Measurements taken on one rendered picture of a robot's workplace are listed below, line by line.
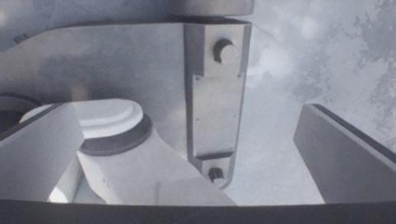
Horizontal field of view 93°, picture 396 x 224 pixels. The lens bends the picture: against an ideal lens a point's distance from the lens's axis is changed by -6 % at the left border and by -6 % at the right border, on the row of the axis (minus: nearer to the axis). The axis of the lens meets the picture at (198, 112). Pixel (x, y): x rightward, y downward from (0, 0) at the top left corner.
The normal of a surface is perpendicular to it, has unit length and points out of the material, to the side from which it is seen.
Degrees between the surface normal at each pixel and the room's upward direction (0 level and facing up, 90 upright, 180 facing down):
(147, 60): 0
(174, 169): 90
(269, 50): 0
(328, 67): 0
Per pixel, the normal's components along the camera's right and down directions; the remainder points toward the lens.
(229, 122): 0.20, 0.48
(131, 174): 0.00, -0.87
